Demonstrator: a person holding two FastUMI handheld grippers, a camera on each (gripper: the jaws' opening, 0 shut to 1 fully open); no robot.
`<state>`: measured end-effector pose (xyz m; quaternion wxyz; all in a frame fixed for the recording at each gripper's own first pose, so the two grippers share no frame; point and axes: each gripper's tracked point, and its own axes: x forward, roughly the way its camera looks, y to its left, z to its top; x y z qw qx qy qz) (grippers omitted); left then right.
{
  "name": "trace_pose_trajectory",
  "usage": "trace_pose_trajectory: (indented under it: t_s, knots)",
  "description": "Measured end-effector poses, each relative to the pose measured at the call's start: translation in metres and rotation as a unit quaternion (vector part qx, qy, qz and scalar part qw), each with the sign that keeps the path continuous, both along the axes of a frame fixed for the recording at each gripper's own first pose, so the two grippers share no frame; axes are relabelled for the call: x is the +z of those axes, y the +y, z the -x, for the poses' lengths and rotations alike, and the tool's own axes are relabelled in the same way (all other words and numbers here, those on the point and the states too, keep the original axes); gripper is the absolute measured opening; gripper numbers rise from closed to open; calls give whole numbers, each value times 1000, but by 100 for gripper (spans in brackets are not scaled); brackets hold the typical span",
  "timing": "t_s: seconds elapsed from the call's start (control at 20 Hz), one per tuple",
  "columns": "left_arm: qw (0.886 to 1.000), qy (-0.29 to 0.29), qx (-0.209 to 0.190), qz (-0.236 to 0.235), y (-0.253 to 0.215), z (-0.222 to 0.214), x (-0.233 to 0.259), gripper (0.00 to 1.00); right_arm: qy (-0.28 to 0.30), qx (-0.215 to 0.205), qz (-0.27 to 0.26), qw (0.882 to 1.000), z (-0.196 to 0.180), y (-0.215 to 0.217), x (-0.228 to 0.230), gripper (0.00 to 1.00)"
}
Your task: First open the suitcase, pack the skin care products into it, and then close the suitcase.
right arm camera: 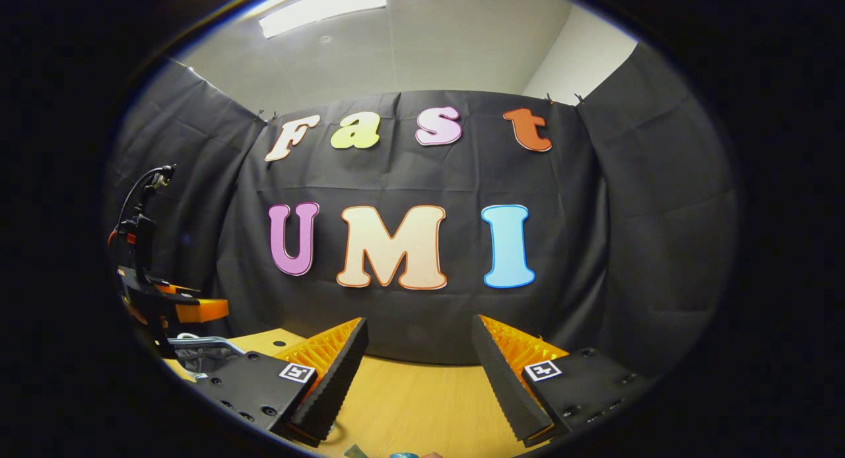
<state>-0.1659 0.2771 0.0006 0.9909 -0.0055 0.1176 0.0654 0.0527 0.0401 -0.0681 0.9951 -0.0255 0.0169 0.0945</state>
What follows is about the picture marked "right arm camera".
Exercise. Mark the black backdrop cloth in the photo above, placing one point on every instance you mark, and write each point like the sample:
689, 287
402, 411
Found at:
462, 319

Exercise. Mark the white tube with blue cap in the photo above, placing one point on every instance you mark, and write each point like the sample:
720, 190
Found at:
404, 455

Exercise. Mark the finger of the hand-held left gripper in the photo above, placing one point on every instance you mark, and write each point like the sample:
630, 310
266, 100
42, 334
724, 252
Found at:
175, 290
198, 309

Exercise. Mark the light blue suitcase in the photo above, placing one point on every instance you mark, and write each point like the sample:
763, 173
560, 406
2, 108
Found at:
204, 362

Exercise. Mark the ceiling light panel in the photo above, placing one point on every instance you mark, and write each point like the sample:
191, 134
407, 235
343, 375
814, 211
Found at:
323, 6

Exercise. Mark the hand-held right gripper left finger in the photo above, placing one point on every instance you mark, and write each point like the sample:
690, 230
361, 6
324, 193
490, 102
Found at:
337, 392

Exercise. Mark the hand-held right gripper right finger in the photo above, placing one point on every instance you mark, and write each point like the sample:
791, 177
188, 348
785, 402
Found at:
508, 392

